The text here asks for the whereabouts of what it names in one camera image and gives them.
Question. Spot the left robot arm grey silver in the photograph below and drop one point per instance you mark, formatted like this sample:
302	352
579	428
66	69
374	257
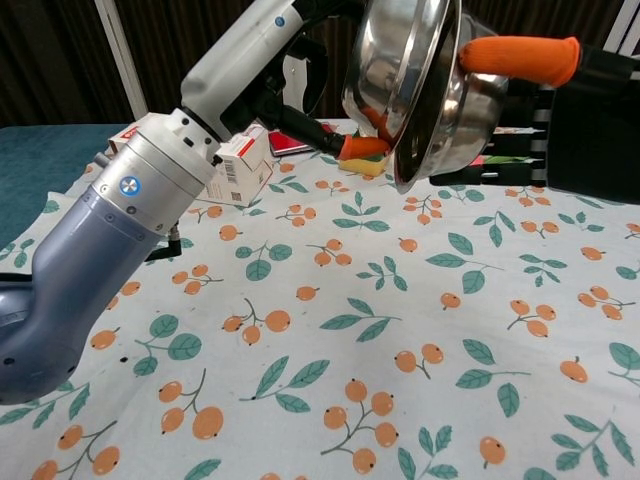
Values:
100	250

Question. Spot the stainless steel bowl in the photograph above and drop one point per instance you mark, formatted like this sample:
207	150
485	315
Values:
380	70
465	130

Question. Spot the white cardboard product box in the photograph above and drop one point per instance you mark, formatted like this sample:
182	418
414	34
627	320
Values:
245	170

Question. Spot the white frame post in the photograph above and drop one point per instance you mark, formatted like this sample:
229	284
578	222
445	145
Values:
120	55
625	25
295	85

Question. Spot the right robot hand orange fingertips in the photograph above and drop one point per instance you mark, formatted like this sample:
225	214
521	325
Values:
590	130

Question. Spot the fruit and leaf print tablecloth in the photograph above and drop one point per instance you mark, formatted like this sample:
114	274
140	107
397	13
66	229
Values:
350	300

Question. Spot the yellow green scrub sponge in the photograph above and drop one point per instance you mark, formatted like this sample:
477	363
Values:
360	167

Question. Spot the red ink pad case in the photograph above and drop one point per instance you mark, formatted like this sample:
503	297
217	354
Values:
285	145

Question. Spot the teal table cover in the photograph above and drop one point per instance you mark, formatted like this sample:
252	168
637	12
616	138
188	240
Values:
30	165

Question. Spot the pink artificial tulip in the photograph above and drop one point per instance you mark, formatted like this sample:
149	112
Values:
500	160

